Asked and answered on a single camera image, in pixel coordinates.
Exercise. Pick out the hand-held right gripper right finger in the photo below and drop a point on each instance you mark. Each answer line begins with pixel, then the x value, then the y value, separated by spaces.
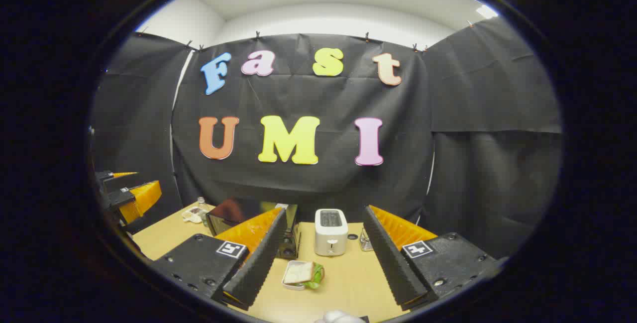
pixel 393 263

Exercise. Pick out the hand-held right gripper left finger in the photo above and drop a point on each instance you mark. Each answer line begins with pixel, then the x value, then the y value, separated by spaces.
pixel 259 263

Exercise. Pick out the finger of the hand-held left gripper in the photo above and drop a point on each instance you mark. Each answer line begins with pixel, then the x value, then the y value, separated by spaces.
pixel 119 197
pixel 103 176

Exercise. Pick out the lettuce sandwich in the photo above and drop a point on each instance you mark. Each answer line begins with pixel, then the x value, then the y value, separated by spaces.
pixel 298 272

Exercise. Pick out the black electric oven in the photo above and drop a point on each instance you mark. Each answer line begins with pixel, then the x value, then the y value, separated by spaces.
pixel 229 213

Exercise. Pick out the white rectangular plastic tray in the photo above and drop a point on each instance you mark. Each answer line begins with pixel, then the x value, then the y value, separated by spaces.
pixel 288 285

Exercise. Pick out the white toaster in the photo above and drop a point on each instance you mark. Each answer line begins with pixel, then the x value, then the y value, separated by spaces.
pixel 331 238

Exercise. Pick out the small white snack dish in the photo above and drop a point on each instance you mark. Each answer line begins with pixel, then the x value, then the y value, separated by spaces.
pixel 191 215

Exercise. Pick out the clear plastic water bottle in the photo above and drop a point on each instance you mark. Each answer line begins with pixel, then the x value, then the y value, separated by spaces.
pixel 201 203

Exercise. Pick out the small ceiling light panel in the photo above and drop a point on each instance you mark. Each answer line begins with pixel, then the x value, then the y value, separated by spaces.
pixel 486 12

